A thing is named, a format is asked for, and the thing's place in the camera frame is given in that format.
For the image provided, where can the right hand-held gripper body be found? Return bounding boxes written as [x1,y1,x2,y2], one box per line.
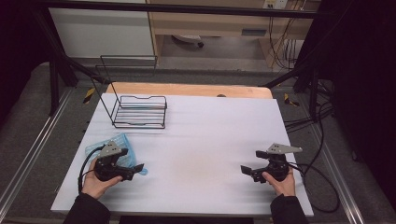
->
[251,143,304,184]

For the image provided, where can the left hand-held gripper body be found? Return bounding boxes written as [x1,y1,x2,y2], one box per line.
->
[93,140,135,183]

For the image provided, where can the blue striped towel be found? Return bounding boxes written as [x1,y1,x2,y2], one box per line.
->
[85,133,149,176]

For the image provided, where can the black wire rack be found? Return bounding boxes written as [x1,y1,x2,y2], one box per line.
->
[91,55,168,130]

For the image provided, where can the person's right hand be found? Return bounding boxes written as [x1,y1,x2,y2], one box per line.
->
[262,167,297,198]

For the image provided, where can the person's left hand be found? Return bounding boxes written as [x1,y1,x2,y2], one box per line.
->
[81,158,124,200]

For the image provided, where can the white table cover board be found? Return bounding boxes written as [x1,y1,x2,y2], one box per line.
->
[50,92,315,217]

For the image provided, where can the yellow black tape strip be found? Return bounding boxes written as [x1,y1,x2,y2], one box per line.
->
[283,92,301,107]
[82,87,96,105]

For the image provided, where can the white cabinet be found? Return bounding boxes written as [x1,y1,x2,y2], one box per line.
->
[48,0,156,59]

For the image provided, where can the grey chair base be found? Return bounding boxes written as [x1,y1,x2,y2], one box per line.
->
[171,34,205,49]

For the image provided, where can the wooden desk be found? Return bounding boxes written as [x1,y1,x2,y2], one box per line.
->
[146,0,321,68]

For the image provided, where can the white power strip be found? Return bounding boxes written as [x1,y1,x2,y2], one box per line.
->
[262,0,289,10]

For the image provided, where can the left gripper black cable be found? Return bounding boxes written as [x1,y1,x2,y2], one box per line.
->
[77,145,106,193]

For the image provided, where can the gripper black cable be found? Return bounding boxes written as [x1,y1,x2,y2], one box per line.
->
[77,145,106,193]
[288,161,341,215]

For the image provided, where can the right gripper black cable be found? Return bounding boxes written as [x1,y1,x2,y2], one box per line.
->
[288,161,341,215]

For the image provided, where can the black floor cables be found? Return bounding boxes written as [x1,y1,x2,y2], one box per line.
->
[283,101,334,133]

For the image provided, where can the aluminium rail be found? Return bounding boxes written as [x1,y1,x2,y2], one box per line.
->
[0,89,75,208]
[311,122,366,224]

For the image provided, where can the black frame strut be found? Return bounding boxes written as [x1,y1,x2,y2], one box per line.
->
[262,18,335,122]
[32,6,110,117]

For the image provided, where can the hanging cable bundle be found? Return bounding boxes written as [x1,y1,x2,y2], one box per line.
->
[268,12,302,70]

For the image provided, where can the black frame crossbar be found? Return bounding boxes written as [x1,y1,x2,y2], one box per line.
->
[36,0,328,20]

